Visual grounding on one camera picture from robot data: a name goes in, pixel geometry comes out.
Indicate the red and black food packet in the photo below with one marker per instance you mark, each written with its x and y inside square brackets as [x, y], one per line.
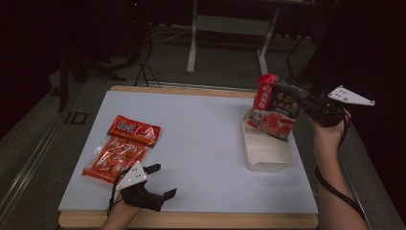
[276, 111]

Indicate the white metal desk frame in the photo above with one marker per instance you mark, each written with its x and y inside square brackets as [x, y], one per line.
[231, 25]

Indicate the orange snack packet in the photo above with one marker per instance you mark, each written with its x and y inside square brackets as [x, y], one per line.
[123, 150]

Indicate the white table mat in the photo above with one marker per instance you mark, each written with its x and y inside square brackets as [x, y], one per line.
[198, 134]

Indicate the person's left hand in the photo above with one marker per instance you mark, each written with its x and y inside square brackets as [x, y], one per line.
[124, 207]

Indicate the metal floor rail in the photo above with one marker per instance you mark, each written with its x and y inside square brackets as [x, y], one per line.
[28, 166]
[349, 179]

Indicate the black metal stand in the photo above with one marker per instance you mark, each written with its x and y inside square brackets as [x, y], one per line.
[63, 83]
[316, 64]

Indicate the person's right hand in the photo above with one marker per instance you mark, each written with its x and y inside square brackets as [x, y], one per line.
[327, 135]

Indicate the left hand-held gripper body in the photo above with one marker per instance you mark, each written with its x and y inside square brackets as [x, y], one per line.
[134, 175]

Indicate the white food tray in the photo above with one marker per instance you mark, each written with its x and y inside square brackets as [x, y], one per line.
[268, 153]

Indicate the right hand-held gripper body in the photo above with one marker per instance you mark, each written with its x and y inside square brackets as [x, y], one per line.
[328, 111]

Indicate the black floor plate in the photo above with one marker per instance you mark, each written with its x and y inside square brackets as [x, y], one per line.
[76, 118]

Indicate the wooden table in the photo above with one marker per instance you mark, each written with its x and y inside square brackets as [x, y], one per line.
[207, 220]

